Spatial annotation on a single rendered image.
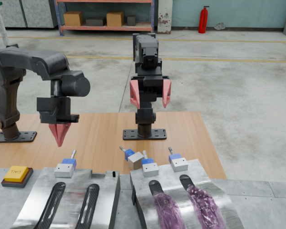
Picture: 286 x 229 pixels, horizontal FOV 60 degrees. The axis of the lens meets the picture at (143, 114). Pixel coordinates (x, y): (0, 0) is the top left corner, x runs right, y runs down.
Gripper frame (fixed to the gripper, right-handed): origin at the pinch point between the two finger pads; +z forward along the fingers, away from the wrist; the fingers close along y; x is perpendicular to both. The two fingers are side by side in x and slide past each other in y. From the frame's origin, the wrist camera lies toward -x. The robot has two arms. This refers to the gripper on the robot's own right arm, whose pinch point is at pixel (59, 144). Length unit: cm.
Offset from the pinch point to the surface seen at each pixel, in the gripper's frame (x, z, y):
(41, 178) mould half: 2.7, 12.1, -6.9
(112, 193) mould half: -0.5, 14.4, 16.9
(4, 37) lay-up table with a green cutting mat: 307, -107, -214
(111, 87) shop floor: 256, -31, -33
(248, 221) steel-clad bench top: 3, 23, 59
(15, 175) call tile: 10.1, 13.9, -20.1
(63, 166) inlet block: 4.2, 8.2, -0.3
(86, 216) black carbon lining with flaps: -6.9, 19.1, 10.8
